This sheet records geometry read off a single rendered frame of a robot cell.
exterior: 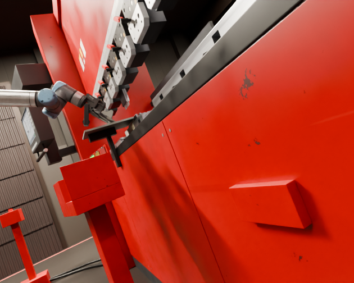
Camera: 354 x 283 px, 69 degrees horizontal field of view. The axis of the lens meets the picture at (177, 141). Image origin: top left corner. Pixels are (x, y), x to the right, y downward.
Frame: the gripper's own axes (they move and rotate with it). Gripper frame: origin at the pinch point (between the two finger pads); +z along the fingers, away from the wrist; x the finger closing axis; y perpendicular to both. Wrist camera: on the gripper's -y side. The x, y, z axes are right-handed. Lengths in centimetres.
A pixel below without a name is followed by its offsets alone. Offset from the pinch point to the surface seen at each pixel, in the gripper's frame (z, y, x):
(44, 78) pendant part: -80, 28, 100
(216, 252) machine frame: 47, -33, -73
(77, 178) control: 4, -34, -58
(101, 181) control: 11, -31, -56
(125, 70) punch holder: -6.5, 20.7, -22.8
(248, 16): 17, -2, -112
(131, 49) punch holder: -6.1, 21.2, -43.0
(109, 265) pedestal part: 27, -52, -51
